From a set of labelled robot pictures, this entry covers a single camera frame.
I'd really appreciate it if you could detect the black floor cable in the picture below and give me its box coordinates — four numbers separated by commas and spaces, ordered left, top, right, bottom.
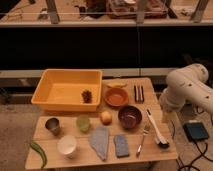
170, 105, 213, 171

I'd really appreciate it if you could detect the dark brown bowl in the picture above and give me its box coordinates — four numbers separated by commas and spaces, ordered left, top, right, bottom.
118, 105, 142, 129

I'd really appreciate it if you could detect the yellow apple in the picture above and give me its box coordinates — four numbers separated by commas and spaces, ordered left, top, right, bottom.
100, 111, 112, 125

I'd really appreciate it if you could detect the blue sponge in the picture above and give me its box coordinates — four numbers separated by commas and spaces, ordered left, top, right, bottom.
114, 135, 129, 158

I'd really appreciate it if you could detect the green plastic cup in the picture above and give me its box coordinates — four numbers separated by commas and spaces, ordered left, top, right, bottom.
76, 115, 90, 132

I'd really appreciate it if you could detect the black foot pedal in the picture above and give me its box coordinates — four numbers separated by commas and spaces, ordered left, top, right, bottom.
183, 122, 209, 141

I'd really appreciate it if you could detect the small metal cup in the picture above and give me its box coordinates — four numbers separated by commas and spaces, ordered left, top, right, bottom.
45, 118, 60, 136

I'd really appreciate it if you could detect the metal fork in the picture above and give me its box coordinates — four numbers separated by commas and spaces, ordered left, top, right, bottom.
136, 124, 150, 158

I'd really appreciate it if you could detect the yellow banana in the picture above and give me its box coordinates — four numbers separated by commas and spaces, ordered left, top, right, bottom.
107, 82, 127, 88

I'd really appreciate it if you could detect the green chili pepper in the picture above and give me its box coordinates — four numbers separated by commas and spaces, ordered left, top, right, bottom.
30, 141, 47, 168

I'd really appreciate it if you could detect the orange plate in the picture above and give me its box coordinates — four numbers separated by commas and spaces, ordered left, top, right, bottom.
104, 88, 129, 107

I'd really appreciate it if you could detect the grey cloth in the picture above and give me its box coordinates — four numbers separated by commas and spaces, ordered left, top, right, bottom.
88, 126, 109, 161

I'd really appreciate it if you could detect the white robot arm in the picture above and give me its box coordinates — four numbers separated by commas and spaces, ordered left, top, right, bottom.
159, 64, 213, 114

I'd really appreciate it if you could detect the brown pine cone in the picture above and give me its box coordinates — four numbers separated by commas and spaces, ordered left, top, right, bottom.
81, 90, 92, 103

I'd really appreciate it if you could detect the wooden table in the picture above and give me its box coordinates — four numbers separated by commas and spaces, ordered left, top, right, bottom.
26, 78, 177, 170

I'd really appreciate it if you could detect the yellow plastic bin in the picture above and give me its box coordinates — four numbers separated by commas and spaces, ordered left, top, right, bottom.
31, 69, 102, 112

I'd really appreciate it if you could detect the white paper cup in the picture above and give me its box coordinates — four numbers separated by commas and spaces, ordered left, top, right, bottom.
57, 135, 77, 158

